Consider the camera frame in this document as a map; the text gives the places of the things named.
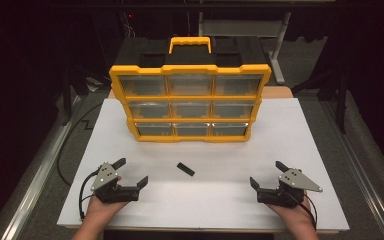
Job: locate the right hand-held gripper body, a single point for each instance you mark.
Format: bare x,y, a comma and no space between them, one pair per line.
293,180

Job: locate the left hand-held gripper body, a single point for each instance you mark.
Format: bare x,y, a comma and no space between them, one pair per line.
105,176

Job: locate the black rectangular block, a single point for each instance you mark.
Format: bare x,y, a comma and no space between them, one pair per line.
185,169

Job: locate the clear plastic organizer drawer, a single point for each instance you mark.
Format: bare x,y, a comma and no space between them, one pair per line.
238,85

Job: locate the yellow black organizer cabinet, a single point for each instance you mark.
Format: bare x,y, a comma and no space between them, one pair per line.
190,69

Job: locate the person's left hand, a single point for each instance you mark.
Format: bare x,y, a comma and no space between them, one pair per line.
101,208

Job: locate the person's right hand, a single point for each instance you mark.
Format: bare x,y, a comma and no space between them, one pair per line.
295,215

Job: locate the white board sheet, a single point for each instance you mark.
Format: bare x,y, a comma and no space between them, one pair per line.
193,200

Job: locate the black metal stand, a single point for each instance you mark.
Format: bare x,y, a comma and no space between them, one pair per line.
67,100
341,106

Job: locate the grid of clear plastic drawers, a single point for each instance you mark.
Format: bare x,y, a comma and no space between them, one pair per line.
143,85

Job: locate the grey metal stand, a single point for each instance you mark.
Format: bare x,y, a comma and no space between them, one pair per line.
240,28

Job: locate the aluminium floor rail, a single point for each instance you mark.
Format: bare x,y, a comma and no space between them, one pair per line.
38,176
363,183

